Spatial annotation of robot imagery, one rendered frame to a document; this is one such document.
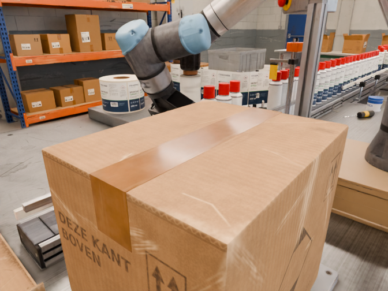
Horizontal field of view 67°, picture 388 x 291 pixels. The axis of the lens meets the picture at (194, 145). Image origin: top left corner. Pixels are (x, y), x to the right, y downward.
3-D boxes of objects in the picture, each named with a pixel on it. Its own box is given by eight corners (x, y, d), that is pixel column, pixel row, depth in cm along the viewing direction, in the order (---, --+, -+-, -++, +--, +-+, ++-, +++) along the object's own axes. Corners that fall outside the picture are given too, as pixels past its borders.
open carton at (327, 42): (305, 51, 605) (308, 32, 591) (315, 50, 637) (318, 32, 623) (325, 52, 579) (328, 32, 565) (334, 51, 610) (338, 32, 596)
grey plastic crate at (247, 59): (234, 66, 360) (235, 47, 352) (264, 68, 337) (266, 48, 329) (206, 71, 316) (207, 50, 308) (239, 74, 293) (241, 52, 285)
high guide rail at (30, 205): (296, 101, 123) (297, 99, 123) (299, 102, 123) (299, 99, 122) (23, 210, 50) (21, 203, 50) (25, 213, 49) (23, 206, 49)
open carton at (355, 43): (337, 53, 568) (340, 33, 555) (344, 52, 597) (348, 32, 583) (361, 54, 541) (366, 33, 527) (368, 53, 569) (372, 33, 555)
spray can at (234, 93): (230, 137, 103) (232, 78, 95) (242, 141, 100) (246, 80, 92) (221, 141, 100) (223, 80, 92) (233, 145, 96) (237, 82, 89)
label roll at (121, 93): (93, 109, 138) (89, 78, 132) (123, 101, 154) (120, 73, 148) (125, 115, 128) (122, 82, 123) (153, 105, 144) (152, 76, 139)
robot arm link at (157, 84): (171, 62, 68) (149, 84, 65) (179, 78, 71) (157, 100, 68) (150, 60, 73) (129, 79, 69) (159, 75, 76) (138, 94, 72)
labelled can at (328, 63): (318, 99, 158) (324, 60, 150) (328, 100, 155) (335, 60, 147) (314, 101, 154) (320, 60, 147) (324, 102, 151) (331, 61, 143)
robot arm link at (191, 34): (209, 12, 66) (164, 26, 69) (197, 9, 55) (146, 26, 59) (217, 48, 68) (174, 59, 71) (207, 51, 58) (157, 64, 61)
